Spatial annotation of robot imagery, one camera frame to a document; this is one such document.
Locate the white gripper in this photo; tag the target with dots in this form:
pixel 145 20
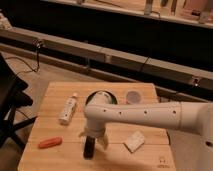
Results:
pixel 100 134

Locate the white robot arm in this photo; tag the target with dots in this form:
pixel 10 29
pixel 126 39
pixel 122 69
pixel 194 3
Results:
pixel 193 117

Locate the white sponge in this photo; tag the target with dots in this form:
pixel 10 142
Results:
pixel 135 141

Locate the white bottle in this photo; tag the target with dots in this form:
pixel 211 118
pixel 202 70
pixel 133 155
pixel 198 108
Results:
pixel 68 110

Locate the orange carrot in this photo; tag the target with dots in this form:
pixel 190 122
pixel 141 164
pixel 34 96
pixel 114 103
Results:
pixel 50 142

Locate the green bowl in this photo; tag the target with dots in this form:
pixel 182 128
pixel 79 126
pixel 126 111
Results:
pixel 101 97

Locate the white plastic cup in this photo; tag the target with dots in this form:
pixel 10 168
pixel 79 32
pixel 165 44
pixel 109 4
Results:
pixel 133 97

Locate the black office chair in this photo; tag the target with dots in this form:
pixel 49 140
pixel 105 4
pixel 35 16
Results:
pixel 12 97

